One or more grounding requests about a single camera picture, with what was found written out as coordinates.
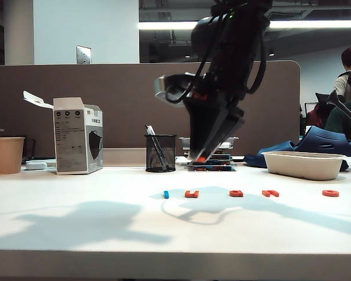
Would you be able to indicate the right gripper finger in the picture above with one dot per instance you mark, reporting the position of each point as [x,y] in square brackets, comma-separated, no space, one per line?
[226,128]
[203,126]

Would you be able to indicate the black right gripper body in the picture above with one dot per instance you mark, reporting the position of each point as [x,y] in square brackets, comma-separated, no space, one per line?
[219,86]

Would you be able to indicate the orange curved letter magnet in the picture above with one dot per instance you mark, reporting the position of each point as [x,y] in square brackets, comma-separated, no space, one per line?
[202,159]

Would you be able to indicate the orange letter u magnet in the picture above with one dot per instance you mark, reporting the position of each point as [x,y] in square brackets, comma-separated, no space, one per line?
[191,194]

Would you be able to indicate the orange letter n magnet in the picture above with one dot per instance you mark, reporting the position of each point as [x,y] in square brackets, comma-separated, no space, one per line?
[270,193]

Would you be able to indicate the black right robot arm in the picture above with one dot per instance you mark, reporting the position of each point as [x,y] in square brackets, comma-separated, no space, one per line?
[237,38]

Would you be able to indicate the orange letter a magnet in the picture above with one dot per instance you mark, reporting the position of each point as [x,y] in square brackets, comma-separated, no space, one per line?
[236,193]

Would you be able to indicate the blue letter l magnet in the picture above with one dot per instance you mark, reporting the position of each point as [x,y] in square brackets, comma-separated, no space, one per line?
[165,194]

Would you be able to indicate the orange letter o magnet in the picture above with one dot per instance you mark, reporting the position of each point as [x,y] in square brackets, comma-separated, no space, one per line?
[330,193]

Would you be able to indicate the white flat box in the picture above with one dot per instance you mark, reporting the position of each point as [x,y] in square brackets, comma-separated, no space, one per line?
[226,145]

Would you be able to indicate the clear plastic tray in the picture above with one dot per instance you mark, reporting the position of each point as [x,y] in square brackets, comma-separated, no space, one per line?
[183,143]

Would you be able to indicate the blue cloth bag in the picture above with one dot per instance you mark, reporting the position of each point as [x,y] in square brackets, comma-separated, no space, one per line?
[251,161]

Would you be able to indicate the black pen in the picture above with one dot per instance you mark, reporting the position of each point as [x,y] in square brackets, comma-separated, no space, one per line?
[153,132]

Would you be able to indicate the black mesh pen holder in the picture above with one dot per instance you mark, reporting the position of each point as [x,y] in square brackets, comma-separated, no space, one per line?
[161,155]

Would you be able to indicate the white capped pen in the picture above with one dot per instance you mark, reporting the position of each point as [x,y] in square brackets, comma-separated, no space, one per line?
[148,129]

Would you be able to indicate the brown desk partition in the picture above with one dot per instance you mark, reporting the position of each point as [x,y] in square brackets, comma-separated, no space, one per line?
[120,99]

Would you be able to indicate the beige oblong pulp tray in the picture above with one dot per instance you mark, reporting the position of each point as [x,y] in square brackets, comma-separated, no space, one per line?
[304,169]

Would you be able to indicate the blue rubber slipper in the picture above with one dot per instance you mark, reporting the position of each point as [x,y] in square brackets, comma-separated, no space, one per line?
[321,140]

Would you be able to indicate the white ceiling light strip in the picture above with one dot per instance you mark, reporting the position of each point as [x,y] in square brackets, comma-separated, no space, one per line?
[310,24]

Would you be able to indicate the grey face mask carton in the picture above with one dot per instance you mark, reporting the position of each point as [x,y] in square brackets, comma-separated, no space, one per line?
[73,140]

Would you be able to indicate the dark drinking glass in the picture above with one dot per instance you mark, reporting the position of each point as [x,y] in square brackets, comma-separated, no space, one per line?
[29,149]

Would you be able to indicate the brown paper cup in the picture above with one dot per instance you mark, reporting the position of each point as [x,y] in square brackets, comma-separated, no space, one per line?
[8,156]

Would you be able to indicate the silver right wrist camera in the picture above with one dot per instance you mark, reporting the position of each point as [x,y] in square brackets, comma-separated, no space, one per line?
[162,87]

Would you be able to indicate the beige partition base rail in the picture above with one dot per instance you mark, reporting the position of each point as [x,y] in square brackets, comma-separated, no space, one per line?
[123,158]

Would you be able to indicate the grey angled metal bracket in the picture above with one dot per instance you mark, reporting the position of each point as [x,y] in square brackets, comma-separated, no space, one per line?
[335,99]

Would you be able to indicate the metal wall plate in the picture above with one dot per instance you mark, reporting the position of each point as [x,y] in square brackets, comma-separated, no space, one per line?
[83,55]

